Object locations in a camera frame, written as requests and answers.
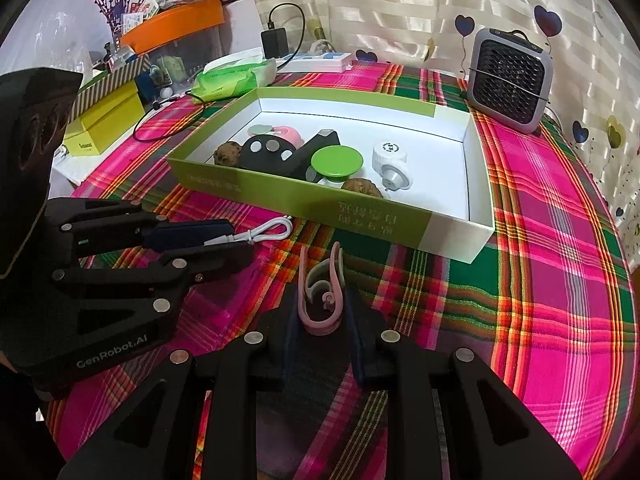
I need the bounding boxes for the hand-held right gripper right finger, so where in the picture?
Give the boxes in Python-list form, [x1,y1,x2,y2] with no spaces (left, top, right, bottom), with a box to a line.
[345,282,583,480]

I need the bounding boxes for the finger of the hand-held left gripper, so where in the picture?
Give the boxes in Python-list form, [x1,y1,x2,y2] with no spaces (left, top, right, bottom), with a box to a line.
[50,242,256,316]
[45,197,236,261]

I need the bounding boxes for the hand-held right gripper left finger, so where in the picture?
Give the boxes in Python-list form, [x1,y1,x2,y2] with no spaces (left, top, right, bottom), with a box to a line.
[57,290,301,480]

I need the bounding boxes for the pink clip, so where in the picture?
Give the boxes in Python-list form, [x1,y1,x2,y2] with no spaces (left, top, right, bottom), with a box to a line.
[297,241,346,337]

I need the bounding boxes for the white cable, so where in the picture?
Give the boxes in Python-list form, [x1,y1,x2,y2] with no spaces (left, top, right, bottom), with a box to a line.
[202,215,293,247]

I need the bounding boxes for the brown walnut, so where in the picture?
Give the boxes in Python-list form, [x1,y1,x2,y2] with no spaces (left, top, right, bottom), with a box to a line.
[341,176,383,198]
[214,141,243,167]

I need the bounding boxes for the black part with round caps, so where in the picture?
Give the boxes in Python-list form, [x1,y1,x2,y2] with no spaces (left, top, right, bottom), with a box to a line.
[239,133,297,173]

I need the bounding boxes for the black block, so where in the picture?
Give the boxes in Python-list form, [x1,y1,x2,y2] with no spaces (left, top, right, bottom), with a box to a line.
[285,130,341,181]

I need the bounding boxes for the pink round gadget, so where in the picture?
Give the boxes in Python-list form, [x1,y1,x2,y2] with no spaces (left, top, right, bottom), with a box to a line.
[272,125,303,150]

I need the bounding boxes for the white mushroom-shaped knob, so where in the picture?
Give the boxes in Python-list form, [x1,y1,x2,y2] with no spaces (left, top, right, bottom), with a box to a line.
[377,160,415,192]

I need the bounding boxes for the white round printed device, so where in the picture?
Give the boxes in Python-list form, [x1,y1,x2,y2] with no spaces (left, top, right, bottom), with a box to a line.
[371,139,408,166]

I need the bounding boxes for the white and green cardboard box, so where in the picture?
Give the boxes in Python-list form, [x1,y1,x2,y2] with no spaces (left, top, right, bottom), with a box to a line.
[166,86,497,264]

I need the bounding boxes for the yellow box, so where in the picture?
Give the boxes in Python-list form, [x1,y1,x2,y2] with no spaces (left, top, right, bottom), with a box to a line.
[64,80,146,156]

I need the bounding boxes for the dark blue small box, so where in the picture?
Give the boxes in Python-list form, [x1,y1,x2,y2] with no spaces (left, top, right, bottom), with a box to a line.
[135,71,161,98]

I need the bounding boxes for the green tissue pack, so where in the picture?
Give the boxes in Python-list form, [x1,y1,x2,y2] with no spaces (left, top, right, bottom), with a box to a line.
[192,57,277,103]

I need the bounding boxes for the striped cardboard box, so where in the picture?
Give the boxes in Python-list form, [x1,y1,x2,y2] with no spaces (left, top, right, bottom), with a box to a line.
[75,55,151,118]

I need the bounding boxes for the black charger adapter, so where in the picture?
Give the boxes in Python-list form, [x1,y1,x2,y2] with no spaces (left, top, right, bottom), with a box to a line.
[261,27,289,58]

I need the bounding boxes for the orange lidded clear bin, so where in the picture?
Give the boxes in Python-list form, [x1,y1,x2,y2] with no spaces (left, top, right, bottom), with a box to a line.
[120,0,224,56]

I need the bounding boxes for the white power strip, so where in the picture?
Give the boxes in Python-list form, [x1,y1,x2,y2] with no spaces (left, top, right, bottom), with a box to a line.
[275,51,353,73]

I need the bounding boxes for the colourful paper packets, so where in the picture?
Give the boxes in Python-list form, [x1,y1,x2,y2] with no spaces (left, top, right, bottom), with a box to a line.
[120,0,161,36]

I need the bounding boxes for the clear plastic bag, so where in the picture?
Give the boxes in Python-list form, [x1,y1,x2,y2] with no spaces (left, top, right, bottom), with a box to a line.
[30,15,96,76]

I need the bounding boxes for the grey space heater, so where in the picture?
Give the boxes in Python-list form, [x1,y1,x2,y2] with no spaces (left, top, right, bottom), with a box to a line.
[466,27,555,135]

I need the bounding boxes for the striped heart print curtain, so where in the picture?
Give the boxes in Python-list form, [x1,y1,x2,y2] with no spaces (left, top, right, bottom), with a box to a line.
[245,0,640,241]

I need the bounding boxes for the thin black cable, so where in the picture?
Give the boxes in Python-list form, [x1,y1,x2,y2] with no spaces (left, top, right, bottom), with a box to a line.
[132,87,211,142]

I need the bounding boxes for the black charger cable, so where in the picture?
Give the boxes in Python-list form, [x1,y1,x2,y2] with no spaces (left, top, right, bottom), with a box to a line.
[267,2,307,56]

